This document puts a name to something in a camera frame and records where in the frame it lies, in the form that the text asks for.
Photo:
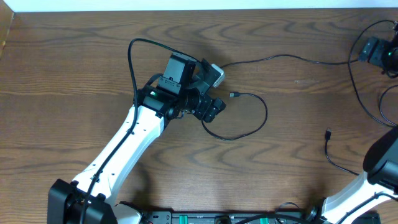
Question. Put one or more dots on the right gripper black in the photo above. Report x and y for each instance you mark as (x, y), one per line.
(377, 56)

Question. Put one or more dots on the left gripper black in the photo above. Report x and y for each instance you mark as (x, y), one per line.
(212, 108)

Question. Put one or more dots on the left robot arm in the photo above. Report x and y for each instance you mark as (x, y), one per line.
(91, 196)

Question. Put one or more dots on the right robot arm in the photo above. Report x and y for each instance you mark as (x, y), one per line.
(378, 181)

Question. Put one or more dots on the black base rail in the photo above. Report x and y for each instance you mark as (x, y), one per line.
(169, 216)

